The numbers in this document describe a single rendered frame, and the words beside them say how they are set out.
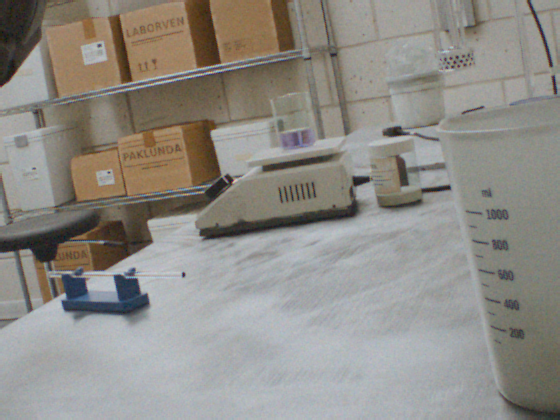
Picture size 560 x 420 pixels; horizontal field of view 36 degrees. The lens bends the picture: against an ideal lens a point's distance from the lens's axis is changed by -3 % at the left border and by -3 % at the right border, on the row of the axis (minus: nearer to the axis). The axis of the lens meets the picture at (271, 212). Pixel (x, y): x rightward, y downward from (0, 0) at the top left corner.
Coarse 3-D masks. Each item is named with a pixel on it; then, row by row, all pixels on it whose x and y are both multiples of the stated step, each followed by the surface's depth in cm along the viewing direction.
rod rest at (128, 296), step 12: (120, 276) 84; (72, 288) 89; (84, 288) 90; (120, 288) 83; (132, 288) 85; (72, 300) 88; (84, 300) 87; (96, 300) 86; (108, 300) 85; (120, 300) 84; (132, 300) 84; (144, 300) 85
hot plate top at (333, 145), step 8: (320, 144) 115; (328, 144) 113; (336, 144) 111; (264, 152) 119; (272, 152) 117; (280, 152) 114; (288, 152) 112; (296, 152) 111; (304, 152) 110; (312, 152) 110; (320, 152) 110; (328, 152) 110; (336, 152) 110; (248, 160) 112; (256, 160) 111; (264, 160) 111; (272, 160) 111; (280, 160) 111; (288, 160) 111
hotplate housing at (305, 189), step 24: (264, 168) 113; (288, 168) 111; (312, 168) 110; (336, 168) 109; (240, 192) 112; (264, 192) 111; (288, 192) 111; (312, 192) 110; (336, 192) 110; (216, 216) 113; (240, 216) 112; (264, 216) 112; (288, 216) 112; (312, 216) 111; (336, 216) 112
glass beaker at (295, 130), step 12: (288, 96) 110; (300, 96) 111; (276, 108) 112; (288, 108) 111; (300, 108) 111; (276, 120) 113; (288, 120) 111; (300, 120) 112; (312, 120) 113; (276, 132) 113; (288, 132) 112; (300, 132) 112; (312, 132) 113; (288, 144) 112; (300, 144) 112; (312, 144) 113
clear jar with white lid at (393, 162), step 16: (368, 144) 112; (384, 144) 109; (400, 144) 109; (384, 160) 110; (400, 160) 109; (416, 160) 111; (384, 176) 110; (400, 176) 110; (416, 176) 111; (384, 192) 111; (400, 192) 110; (416, 192) 111
